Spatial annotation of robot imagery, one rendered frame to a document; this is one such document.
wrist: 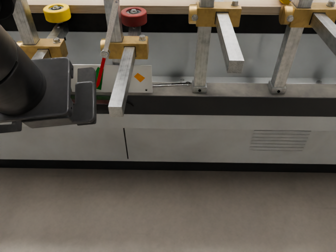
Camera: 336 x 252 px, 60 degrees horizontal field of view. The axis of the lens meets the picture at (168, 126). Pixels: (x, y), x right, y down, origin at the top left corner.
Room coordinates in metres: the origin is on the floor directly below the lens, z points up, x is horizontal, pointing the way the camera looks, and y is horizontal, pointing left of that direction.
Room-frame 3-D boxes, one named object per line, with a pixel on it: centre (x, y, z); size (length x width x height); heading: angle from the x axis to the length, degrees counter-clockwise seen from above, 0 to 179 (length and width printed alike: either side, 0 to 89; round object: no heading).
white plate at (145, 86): (0.76, 0.18, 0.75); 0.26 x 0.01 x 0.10; 89
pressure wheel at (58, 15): (0.94, 0.36, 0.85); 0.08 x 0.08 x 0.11
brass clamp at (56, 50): (0.79, 0.38, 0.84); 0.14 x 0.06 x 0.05; 89
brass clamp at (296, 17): (0.78, -0.37, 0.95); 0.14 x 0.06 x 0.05; 89
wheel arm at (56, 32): (0.74, 0.36, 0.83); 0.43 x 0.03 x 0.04; 179
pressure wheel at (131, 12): (0.91, 0.11, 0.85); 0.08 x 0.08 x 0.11
